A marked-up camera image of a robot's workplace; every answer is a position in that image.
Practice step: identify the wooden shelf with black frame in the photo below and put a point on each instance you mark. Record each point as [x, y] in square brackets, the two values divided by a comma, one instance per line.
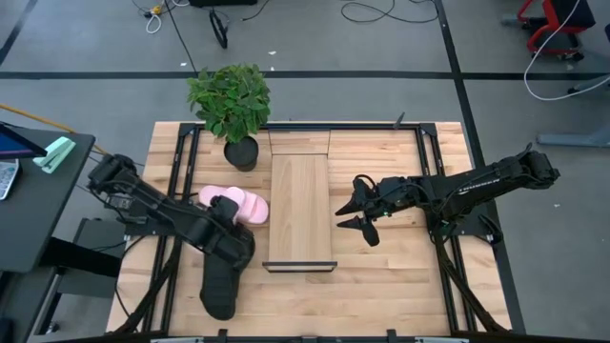
[300, 209]

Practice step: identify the yellow rod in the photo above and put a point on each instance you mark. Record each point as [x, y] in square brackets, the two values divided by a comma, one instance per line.
[47, 123]

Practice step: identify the white calculator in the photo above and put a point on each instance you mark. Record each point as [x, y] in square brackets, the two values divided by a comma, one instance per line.
[7, 178]

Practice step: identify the black box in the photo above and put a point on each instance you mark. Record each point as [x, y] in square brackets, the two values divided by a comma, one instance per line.
[221, 2]

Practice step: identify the black foam slide sandal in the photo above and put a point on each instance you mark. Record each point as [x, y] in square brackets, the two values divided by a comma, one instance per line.
[219, 295]

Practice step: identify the black rail with grey ends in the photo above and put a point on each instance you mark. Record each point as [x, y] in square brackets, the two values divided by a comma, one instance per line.
[310, 340]

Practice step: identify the black aluminium table frame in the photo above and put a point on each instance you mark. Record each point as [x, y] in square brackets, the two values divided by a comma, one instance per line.
[362, 127]

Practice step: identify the dark computer monitor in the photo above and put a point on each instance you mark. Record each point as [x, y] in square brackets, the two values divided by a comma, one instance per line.
[16, 143]

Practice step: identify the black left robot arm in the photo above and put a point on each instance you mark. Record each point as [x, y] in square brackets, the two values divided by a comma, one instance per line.
[157, 209]

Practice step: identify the mint green stapler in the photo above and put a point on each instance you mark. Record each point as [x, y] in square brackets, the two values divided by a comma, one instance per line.
[54, 153]

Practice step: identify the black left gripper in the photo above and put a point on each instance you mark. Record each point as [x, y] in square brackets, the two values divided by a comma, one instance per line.
[221, 233]

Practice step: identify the grey desk base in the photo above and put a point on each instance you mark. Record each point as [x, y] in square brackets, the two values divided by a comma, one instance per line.
[572, 139]

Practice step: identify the black desk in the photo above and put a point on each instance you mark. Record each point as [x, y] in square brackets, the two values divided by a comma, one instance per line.
[43, 214]

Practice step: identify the red and black chair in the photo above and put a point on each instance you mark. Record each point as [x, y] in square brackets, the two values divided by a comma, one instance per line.
[572, 14]

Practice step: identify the green potted plant black pot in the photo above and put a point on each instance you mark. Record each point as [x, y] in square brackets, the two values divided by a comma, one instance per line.
[231, 102]

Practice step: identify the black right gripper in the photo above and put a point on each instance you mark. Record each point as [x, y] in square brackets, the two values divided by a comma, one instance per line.
[388, 195]

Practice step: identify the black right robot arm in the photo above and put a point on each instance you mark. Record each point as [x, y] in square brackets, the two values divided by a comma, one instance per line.
[476, 188]

